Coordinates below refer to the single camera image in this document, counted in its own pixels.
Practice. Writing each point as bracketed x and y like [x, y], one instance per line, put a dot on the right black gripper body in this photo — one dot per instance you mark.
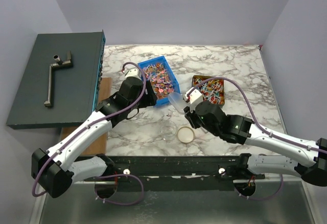
[189, 115]

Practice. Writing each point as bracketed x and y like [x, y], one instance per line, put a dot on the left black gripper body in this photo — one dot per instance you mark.
[147, 100]

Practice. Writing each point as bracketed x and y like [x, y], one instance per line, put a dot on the metal candy tin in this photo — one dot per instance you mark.
[213, 91]

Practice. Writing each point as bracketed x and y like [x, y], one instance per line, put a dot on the round jar lid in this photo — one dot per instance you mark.
[185, 134]

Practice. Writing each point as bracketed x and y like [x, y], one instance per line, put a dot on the blue candy bin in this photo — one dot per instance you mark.
[161, 77]

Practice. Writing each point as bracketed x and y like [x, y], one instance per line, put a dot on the clear glass jar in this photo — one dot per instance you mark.
[168, 130]

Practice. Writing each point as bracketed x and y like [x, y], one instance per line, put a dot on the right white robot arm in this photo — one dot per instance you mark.
[292, 156]

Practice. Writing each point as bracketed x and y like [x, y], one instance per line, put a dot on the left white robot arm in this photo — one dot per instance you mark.
[56, 168]

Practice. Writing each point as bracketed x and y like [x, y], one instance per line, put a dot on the dark grey box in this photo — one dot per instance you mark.
[61, 81]

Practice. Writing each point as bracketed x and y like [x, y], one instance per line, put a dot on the wooden board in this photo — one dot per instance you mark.
[99, 145]

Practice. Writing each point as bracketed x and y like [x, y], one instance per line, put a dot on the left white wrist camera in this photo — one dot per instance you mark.
[134, 73]

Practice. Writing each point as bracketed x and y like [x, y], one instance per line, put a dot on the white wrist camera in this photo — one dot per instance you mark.
[193, 98]
[134, 73]

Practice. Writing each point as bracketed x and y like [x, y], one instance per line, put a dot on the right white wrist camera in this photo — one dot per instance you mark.
[193, 98]

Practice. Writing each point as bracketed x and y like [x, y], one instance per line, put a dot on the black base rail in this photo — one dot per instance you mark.
[178, 173]

